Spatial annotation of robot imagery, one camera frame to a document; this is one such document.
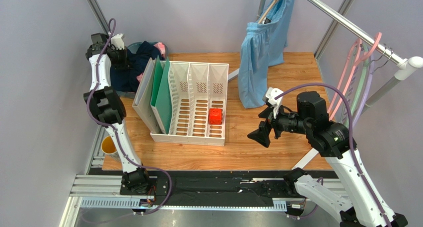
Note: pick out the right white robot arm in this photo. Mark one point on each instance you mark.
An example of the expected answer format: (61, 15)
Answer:
(364, 206)

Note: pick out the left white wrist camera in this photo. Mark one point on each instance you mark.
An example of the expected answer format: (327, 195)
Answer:
(118, 41)

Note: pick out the green folder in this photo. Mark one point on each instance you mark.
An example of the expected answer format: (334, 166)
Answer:
(160, 98)

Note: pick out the pink plastic hanger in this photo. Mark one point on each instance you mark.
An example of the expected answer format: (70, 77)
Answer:
(354, 58)

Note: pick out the metal clothes rail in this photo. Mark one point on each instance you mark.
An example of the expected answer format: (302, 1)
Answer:
(390, 129)

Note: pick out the teal laundry basket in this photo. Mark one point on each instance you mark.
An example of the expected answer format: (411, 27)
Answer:
(132, 48)

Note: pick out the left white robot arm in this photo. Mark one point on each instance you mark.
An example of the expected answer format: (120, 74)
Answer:
(105, 108)

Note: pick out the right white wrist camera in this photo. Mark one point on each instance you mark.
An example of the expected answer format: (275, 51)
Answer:
(272, 100)

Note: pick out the green plastic hanger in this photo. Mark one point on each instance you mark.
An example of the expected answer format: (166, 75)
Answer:
(357, 84)

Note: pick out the grey folder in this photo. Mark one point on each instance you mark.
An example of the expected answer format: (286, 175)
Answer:
(141, 103)

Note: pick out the red cube socket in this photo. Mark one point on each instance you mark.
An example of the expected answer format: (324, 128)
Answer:
(215, 116)

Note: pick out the light blue shorts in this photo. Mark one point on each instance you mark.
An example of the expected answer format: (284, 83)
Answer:
(262, 48)

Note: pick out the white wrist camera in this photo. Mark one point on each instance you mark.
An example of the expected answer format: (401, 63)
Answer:
(118, 41)
(272, 100)

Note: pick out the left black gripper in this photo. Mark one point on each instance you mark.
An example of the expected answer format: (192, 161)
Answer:
(125, 64)

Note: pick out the navy blue shorts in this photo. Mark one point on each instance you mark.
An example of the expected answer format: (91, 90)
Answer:
(138, 66)

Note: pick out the pink garment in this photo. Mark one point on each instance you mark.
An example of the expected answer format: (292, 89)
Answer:
(146, 51)

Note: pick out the white file organizer rack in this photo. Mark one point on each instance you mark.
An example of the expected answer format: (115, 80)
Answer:
(195, 88)

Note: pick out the yellow cup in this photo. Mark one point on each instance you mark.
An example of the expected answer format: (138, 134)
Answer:
(109, 148)

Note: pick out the purple plastic hanger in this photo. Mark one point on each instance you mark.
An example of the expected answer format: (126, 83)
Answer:
(364, 93)

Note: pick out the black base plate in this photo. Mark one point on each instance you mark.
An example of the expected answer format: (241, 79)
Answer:
(219, 188)

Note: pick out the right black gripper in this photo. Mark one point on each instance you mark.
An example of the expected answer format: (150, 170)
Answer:
(266, 128)

